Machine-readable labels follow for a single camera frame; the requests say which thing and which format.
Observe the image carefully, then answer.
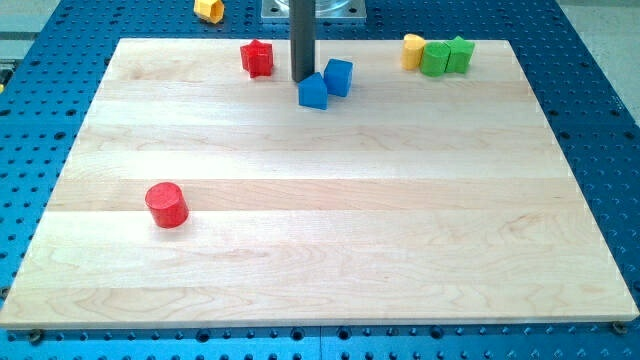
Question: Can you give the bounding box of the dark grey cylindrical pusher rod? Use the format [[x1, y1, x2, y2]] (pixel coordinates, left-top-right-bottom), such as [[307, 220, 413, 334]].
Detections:
[[289, 0, 316, 83]]

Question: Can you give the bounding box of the blue cube block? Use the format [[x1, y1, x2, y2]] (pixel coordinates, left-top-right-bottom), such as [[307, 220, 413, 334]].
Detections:
[[324, 59, 353, 97]]

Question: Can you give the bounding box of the blue house-shaped block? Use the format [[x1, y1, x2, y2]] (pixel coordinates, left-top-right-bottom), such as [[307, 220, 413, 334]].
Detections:
[[298, 72, 328, 110]]

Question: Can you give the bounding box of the red star block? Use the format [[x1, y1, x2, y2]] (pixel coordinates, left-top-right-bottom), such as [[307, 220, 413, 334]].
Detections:
[[240, 39, 274, 78]]

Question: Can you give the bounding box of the yellow hexagon block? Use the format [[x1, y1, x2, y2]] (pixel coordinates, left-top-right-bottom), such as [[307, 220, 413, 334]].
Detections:
[[193, 0, 225, 24]]

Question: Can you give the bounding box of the yellow rounded block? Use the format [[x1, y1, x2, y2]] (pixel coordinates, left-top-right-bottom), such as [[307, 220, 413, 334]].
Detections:
[[401, 33, 427, 70]]

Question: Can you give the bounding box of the green cylinder block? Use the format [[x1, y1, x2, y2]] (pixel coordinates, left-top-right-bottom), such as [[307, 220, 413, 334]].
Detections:
[[420, 41, 450, 77]]

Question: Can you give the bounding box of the green star block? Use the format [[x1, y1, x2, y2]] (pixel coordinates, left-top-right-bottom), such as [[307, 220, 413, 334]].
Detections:
[[445, 36, 475, 74]]

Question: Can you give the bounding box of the light wooden board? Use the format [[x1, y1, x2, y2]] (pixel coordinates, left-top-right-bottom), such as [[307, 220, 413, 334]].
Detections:
[[1, 38, 638, 329]]

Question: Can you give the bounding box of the red cylinder block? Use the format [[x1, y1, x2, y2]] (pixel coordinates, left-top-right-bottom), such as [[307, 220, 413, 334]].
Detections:
[[145, 182, 189, 229]]

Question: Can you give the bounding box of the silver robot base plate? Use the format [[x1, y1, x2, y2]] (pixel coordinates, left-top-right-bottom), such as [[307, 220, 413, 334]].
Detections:
[[260, 0, 367, 23]]

